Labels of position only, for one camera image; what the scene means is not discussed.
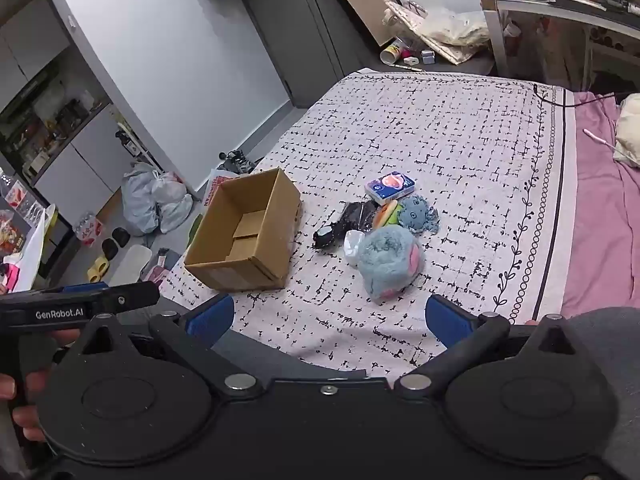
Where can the brown cardboard box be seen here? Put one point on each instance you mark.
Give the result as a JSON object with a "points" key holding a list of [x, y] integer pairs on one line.
{"points": [[240, 200]]}

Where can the large grey-white plastic bag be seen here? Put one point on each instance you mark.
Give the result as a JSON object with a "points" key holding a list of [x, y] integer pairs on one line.
{"points": [[137, 195]]}

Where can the white pen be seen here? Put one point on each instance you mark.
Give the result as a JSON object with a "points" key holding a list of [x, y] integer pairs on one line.
{"points": [[407, 66]]}

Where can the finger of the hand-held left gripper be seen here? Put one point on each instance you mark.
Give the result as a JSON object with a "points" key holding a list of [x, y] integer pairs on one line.
{"points": [[135, 294]]}

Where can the pack of water bottles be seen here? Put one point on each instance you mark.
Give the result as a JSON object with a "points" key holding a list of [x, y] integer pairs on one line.
{"points": [[87, 227]]}

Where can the yellow slippers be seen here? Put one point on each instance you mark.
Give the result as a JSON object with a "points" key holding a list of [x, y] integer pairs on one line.
{"points": [[97, 267]]}

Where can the small grey box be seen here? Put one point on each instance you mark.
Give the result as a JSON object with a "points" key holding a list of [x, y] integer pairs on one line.
{"points": [[427, 56]]}

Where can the white floor mat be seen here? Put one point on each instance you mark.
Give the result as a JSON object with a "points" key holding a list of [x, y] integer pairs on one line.
{"points": [[127, 265]]}

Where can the green leaf rug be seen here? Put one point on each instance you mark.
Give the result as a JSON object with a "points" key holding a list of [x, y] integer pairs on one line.
{"points": [[193, 232]]}

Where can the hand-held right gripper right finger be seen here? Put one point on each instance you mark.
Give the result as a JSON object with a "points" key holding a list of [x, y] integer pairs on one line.
{"points": [[447, 317]]}

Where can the person's grey clothing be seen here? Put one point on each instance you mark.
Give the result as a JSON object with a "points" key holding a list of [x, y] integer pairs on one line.
{"points": [[620, 360]]}

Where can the small blue octopus plush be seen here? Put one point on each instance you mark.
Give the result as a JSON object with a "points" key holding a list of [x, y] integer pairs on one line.
{"points": [[415, 212]]}

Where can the orange and green plush toy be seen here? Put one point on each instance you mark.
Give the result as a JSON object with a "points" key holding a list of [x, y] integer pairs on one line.
{"points": [[386, 215]]}

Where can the cream pillow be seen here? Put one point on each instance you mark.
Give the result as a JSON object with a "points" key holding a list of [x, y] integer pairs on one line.
{"points": [[631, 130]]}

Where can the grey shelf cabinet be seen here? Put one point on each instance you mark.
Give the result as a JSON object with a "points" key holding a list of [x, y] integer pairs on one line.
{"points": [[85, 160]]}

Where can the translucent plastic bag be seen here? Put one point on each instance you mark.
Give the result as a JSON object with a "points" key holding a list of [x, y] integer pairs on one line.
{"points": [[455, 30]]}

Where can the black fabric pouch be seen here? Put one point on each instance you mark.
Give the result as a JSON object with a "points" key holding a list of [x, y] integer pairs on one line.
{"points": [[357, 215]]}

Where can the white knotted plastic bag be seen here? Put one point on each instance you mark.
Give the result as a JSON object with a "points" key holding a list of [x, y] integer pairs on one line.
{"points": [[167, 187]]}

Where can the large fluffy blue plush toy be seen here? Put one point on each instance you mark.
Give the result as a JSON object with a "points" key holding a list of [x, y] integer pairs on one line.
{"points": [[390, 260]]}

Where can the black slipper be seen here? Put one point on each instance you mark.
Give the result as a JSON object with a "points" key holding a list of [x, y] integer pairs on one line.
{"points": [[121, 235], [110, 249]]}

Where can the person's left hand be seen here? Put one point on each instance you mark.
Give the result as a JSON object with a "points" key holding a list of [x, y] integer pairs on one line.
{"points": [[35, 385]]}

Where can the colourful printed boxes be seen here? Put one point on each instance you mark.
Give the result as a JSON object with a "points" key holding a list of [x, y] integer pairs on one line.
{"points": [[10, 235]]}

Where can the pink bedsheet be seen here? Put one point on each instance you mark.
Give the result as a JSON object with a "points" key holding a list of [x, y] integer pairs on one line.
{"points": [[600, 235]]}

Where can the small white box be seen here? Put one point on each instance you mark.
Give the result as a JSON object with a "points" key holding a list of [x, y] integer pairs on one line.
{"points": [[411, 60]]}

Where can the red-printed plastic bag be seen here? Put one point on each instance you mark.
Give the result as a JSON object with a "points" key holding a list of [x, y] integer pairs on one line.
{"points": [[214, 185]]}

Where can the bed with patterned cover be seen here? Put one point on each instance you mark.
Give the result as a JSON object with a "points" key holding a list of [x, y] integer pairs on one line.
{"points": [[450, 160]]}

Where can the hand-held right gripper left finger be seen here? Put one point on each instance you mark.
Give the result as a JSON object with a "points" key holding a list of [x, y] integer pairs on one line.
{"points": [[212, 317]]}

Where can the snack tube can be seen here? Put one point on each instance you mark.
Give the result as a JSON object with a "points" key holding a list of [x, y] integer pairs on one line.
{"points": [[392, 52]]}

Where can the white stand with camera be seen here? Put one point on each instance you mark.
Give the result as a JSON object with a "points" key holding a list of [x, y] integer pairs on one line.
{"points": [[127, 142]]}

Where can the black and white sneakers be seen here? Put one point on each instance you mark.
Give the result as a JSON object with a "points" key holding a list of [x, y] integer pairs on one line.
{"points": [[235, 162]]}

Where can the blue card box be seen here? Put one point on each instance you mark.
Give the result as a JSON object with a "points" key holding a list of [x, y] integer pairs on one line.
{"points": [[390, 186]]}

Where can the white desk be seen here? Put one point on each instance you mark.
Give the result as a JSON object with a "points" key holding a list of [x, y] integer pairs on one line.
{"points": [[530, 5]]}

